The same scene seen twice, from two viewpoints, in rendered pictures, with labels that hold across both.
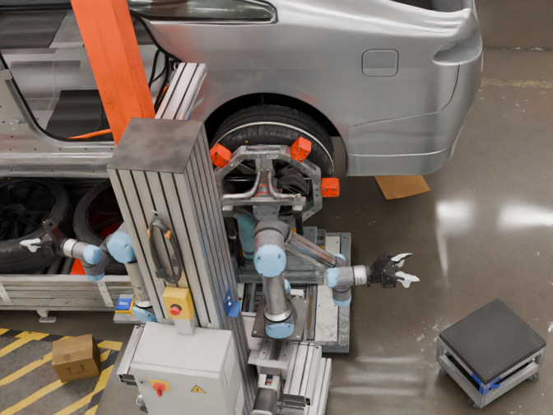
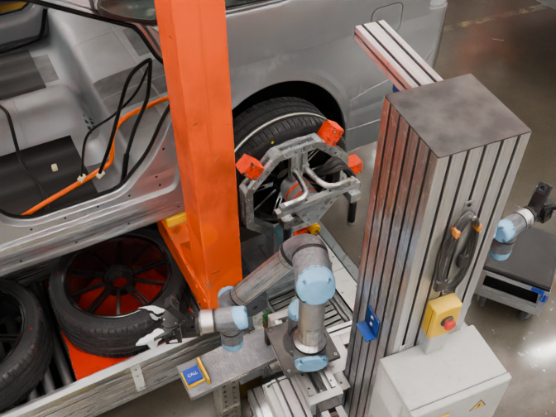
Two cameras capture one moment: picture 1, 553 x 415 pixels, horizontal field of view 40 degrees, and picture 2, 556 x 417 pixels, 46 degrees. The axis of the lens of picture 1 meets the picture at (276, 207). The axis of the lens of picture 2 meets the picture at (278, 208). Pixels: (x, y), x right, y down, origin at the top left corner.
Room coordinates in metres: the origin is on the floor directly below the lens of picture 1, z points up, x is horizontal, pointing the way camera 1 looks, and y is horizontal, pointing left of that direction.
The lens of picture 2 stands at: (1.17, 1.43, 2.97)
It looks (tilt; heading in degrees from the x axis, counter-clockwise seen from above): 46 degrees down; 322
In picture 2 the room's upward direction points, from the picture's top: straight up
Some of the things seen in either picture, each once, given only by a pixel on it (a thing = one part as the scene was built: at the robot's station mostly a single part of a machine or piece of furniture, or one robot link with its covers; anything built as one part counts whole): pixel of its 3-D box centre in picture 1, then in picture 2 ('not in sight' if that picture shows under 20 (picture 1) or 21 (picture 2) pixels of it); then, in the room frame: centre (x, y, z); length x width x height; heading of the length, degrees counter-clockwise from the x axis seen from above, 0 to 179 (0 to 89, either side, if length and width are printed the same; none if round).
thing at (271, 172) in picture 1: (282, 179); (328, 168); (2.70, -0.05, 1.03); 0.19 x 0.18 x 0.11; 170
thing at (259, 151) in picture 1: (268, 188); (294, 188); (2.84, 0.03, 0.85); 0.54 x 0.07 x 0.54; 80
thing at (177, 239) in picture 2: not in sight; (189, 236); (3.02, 0.52, 0.69); 0.52 x 0.17 x 0.35; 170
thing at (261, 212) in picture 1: (267, 198); (302, 197); (2.77, 0.04, 0.85); 0.21 x 0.14 x 0.14; 170
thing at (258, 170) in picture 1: (242, 179); (289, 183); (2.74, 0.15, 1.03); 0.19 x 0.18 x 0.11; 170
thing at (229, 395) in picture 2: not in sight; (225, 390); (2.49, 0.71, 0.21); 0.10 x 0.10 x 0.42; 80
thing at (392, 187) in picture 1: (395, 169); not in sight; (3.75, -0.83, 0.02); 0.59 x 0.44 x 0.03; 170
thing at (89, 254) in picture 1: (87, 253); (230, 318); (2.21, 0.82, 1.21); 0.11 x 0.08 x 0.09; 59
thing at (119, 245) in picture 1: (140, 274); (311, 314); (2.07, 0.59, 1.19); 0.15 x 0.12 x 0.55; 149
